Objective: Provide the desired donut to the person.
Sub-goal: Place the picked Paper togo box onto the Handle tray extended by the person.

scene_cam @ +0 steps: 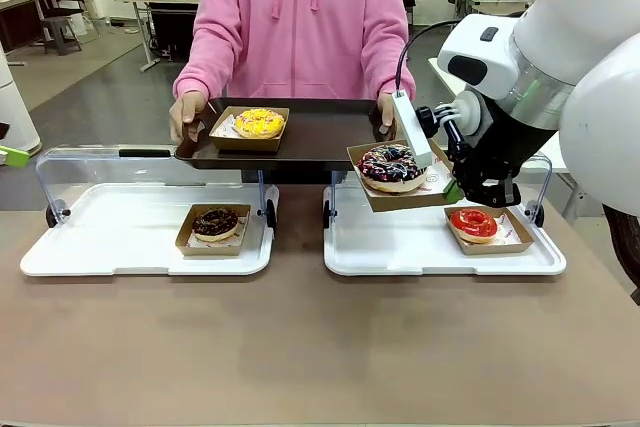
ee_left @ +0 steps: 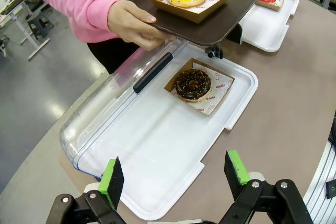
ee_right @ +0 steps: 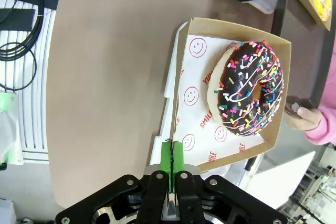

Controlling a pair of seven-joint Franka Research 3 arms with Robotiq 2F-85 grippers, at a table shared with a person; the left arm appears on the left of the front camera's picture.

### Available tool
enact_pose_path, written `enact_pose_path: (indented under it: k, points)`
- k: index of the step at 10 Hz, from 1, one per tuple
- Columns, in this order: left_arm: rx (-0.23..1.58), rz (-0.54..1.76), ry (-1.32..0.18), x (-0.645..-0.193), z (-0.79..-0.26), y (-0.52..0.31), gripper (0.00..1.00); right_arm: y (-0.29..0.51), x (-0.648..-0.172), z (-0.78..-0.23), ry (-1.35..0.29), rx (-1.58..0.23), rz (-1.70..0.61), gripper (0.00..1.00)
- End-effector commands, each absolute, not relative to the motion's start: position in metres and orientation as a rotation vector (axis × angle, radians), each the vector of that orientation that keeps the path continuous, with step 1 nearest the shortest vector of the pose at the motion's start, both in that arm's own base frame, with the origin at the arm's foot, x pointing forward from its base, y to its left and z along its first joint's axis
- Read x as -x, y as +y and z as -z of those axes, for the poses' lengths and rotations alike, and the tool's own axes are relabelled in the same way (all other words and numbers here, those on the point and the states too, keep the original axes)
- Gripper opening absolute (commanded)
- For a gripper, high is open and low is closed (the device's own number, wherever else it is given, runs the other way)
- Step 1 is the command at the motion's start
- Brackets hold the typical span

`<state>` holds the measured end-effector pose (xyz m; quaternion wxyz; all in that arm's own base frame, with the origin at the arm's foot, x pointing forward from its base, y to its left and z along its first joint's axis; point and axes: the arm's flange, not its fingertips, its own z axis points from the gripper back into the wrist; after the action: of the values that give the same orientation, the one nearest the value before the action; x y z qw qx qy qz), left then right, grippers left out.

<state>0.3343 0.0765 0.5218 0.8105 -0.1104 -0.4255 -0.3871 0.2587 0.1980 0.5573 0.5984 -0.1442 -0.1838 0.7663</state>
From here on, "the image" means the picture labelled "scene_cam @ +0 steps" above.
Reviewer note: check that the green-tipped left gripper finger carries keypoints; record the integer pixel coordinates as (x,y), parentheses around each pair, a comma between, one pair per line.
(4,131)
(14,157)

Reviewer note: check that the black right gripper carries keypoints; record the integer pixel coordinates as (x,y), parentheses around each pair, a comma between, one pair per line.
(500,157)

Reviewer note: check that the brown paper donut tray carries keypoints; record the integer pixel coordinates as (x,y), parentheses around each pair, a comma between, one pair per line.
(210,248)
(515,242)
(400,201)
(245,143)

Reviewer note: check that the dark donut with coloured sprinkles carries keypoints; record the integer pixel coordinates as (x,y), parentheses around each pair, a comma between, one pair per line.
(387,169)

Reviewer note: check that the black serving tray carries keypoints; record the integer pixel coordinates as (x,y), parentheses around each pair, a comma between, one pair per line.
(320,132)

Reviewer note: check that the yellow sprinkled donut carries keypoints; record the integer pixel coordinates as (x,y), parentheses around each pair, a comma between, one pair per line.
(259,123)

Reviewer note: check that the person's right forearm pink sleeve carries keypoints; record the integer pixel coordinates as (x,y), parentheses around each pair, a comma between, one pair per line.
(205,72)

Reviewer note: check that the person's left forearm pink sleeve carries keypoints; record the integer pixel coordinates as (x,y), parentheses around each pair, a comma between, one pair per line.
(390,67)

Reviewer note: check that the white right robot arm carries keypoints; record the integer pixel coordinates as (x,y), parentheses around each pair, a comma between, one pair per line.
(575,22)

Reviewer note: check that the red glazed donut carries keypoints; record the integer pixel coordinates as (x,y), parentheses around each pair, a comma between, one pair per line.
(474,227)

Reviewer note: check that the chocolate nut donut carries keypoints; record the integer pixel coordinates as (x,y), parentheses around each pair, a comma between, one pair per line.
(215,225)

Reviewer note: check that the person in pink hoodie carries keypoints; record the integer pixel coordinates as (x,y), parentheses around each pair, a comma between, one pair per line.
(300,17)

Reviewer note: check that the person's left hand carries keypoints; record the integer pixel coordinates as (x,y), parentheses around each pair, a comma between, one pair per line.
(386,109)

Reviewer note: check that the person's right hand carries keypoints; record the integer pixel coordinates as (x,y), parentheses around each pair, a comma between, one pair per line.
(182,109)

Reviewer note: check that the white rounded cabinet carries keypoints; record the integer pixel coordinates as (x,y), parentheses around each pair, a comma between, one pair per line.
(17,97)

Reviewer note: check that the white display tray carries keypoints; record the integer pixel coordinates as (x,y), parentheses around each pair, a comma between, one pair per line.
(400,247)
(115,237)

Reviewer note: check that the clear display lid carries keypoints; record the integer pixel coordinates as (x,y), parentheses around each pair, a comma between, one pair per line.
(100,169)
(542,182)

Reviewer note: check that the black office chair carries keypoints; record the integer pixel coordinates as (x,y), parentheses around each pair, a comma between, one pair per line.
(62,12)

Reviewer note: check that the black trousers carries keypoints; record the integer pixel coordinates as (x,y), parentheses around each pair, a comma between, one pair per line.
(290,177)

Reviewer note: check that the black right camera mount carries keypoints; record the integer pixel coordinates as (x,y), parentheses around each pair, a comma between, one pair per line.
(442,119)

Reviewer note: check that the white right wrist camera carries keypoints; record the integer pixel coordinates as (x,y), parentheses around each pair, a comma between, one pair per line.
(412,129)

